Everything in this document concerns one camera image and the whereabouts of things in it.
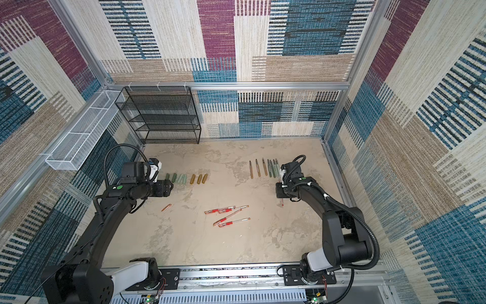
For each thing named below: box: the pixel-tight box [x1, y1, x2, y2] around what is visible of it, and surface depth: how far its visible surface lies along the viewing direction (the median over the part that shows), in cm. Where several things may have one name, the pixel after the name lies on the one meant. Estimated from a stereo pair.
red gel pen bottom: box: [217, 217, 252, 228], surface depth 89 cm
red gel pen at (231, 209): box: [217, 205, 250, 213], surface depth 93 cm
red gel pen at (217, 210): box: [203, 205, 237, 215], surface depth 93 cm
